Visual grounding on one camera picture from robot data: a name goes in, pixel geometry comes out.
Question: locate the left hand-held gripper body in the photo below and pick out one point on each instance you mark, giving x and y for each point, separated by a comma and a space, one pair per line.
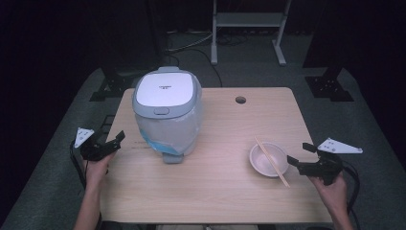
95, 152

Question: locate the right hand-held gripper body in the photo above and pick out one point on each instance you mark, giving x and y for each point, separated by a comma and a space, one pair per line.
325, 167

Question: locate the wooden disposable chopsticks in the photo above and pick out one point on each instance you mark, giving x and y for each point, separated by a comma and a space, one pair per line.
271, 159

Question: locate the white ceramic bowl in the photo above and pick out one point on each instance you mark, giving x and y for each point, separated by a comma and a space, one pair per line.
262, 164

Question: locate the translucent white trash bag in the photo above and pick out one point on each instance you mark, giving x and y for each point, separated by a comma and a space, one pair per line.
172, 131

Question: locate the grey pedal trash can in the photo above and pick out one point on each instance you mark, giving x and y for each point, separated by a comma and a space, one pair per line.
164, 91

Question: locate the person's left hand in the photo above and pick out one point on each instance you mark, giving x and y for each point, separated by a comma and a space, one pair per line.
95, 172

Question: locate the person's right hand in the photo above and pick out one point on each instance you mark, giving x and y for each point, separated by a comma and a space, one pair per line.
335, 195

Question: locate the black stand base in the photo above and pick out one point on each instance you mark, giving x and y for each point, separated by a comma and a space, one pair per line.
111, 87
328, 87

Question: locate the white metal stand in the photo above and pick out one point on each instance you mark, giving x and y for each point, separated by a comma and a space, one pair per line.
249, 19

